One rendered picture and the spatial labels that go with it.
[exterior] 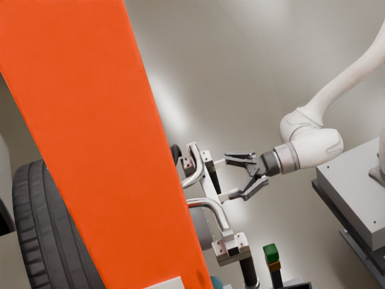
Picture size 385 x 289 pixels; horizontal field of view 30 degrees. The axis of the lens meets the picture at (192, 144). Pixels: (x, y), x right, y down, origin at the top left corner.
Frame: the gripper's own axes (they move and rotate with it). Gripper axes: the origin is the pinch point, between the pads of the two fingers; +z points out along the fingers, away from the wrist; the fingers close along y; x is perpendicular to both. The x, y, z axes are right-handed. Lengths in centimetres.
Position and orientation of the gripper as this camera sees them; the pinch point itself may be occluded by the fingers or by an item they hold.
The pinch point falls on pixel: (213, 183)
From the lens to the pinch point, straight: 219.9
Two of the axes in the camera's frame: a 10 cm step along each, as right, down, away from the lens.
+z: -9.5, 3.2, -0.5
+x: -2.0, -7.1, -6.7
